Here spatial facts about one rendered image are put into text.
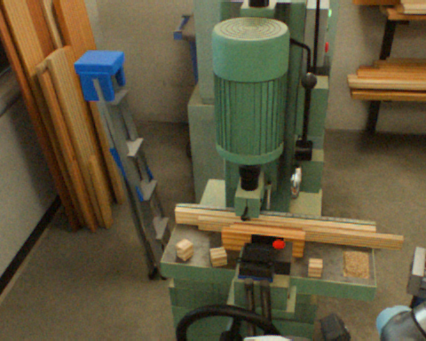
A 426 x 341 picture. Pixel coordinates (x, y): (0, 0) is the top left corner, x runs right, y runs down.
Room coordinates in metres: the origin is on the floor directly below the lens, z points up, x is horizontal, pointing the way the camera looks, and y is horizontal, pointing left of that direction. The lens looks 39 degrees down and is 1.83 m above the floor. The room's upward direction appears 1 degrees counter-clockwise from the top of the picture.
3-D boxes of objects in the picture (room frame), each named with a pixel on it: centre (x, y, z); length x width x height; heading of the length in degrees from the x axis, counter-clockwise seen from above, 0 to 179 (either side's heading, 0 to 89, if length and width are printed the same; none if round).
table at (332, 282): (0.95, -0.10, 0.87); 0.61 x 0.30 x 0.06; 79
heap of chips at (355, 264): (0.92, -0.34, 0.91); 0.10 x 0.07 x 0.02; 169
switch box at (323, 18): (1.35, -0.25, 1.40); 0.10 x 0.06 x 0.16; 169
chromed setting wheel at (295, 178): (1.17, -0.20, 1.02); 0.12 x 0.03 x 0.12; 169
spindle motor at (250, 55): (1.07, -0.05, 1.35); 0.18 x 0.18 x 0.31
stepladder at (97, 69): (1.86, 0.47, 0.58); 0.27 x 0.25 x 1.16; 82
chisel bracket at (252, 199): (1.08, -0.06, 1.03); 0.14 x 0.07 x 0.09; 169
